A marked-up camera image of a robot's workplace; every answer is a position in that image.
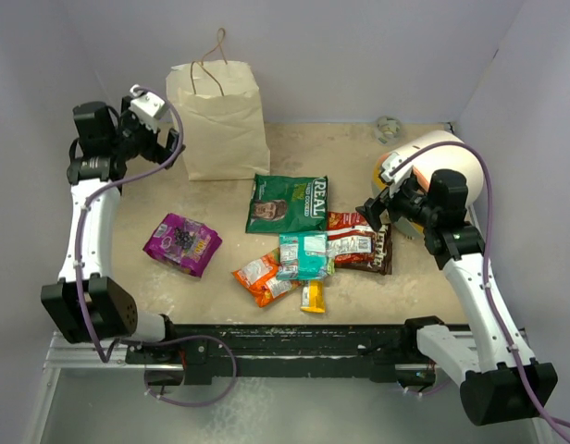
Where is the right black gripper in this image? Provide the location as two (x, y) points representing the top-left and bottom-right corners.
(356, 175), (439, 231)

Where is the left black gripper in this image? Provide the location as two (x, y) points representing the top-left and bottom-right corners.
(109, 97), (183, 169)

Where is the brown paper bag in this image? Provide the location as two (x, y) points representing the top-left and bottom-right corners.
(165, 27), (271, 182)

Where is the green chips bag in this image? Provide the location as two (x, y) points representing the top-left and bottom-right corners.
(245, 174), (328, 234)

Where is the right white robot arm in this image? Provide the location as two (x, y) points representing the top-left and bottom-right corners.
(357, 168), (557, 426)

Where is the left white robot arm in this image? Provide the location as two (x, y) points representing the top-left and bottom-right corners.
(41, 85), (184, 344)

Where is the red doritos bag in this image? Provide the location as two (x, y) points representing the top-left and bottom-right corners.
(327, 212), (376, 266)

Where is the brown m&m's bag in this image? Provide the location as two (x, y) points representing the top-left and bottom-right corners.
(335, 224), (392, 276)

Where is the purple candy bag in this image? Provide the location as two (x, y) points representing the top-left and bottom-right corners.
(142, 213), (222, 278)

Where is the orange snack bag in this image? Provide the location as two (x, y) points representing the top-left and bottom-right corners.
(232, 248), (303, 308)

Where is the small tape roll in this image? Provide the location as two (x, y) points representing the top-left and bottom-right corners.
(374, 116), (403, 145)

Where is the teal snack packet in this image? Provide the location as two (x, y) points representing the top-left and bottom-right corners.
(277, 231), (335, 281)

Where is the large cylindrical drum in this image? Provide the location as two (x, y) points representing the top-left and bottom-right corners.
(374, 130), (484, 248)

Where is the yellow snack bar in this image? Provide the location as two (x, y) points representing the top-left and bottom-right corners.
(301, 280), (326, 314)

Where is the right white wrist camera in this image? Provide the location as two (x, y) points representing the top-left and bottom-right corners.
(378, 151), (413, 197)

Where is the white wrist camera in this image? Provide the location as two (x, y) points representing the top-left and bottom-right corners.
(378, 151), (413, 197)
(129, 84), (168, 133)

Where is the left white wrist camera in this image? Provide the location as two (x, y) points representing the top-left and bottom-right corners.
(129, 84), (168, 133)

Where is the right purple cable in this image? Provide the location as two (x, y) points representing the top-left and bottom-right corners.
(389, 141), (570, 444)

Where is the purple cable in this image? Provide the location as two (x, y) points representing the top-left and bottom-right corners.
(389, 141), (570, 444)
(74, 86), (238, 409)

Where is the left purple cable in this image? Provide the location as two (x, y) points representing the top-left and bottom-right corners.
(74, 86), (238, 409)

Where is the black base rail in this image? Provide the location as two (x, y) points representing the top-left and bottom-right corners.
(126, 316), (441, 385)

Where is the aluminium frame rail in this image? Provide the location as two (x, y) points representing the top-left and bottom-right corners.
(22, 333), (186, 443)

